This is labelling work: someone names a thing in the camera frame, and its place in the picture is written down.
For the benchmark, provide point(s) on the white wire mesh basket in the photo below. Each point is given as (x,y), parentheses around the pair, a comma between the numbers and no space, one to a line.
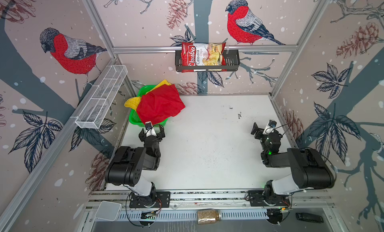
(96,108)

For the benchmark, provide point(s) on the black wall shelf basket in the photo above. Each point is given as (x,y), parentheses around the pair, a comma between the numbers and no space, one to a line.
(231,58)

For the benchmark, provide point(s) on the yellow shorts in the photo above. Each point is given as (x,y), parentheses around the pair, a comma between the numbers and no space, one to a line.
(134,102)

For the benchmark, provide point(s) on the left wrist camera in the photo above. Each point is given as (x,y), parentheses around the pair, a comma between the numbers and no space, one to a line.
(149,126)

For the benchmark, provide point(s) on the red Chuba chips bag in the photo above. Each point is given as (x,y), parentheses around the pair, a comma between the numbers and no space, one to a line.
(202,54)

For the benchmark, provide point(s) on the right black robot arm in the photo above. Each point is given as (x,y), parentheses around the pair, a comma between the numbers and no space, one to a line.
(308,169)

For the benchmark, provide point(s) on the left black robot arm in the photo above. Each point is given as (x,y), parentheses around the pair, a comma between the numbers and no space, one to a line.
(126,168)

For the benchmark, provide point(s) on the black remote device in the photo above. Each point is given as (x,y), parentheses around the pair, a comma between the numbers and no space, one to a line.
(311,218)

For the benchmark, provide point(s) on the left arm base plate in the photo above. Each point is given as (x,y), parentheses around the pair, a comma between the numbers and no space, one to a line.
(155,200)

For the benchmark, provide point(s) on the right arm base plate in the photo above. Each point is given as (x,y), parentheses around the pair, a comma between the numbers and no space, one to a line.
(259,198)

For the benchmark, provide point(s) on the green plastic basket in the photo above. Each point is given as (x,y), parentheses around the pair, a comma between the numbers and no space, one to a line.
(133,117)

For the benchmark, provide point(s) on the red shorts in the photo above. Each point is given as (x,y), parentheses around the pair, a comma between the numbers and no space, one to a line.
(160,104)

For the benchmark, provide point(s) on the glass jar of grains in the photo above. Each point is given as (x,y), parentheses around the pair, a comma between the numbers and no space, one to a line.
(205,217)

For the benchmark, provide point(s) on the white square pad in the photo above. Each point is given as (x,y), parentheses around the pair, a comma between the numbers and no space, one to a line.
(108,211)

